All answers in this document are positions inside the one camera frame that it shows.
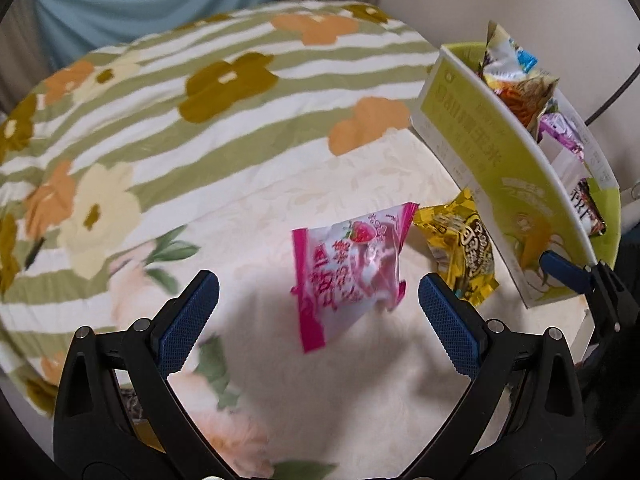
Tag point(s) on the orange snack packet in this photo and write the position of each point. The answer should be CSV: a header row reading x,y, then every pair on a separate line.
x,y
525,100

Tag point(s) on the blue white snack packet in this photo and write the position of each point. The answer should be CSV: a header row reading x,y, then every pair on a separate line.
x,y
505,55

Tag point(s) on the yellow snack packet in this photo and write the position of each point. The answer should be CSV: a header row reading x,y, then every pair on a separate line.
x,y
465,245

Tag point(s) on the pink strawberry snack packet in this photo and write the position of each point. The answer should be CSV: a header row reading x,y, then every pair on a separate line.
x,y
350,280

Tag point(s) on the dark purple snack packet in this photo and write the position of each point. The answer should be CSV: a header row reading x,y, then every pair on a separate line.
x,y
590,207

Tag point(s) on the cream floral tablecloth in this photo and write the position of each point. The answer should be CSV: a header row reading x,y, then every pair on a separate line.
x,y
260,210

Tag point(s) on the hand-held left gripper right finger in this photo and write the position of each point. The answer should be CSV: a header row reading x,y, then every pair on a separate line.
x,y
450,320

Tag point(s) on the striped floral blanket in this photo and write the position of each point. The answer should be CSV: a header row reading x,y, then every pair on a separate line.
x,y
150,110

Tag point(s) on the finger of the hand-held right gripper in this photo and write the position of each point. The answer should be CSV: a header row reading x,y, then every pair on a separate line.
x,y
565,272

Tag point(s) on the green cardboard box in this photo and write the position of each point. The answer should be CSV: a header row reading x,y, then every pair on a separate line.
x,y
465,125

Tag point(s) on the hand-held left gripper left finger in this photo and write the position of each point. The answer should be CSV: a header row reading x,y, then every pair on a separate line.
x,y
187,320

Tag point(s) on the light blue cloth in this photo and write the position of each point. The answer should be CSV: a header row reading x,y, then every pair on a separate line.
x,y
150,0

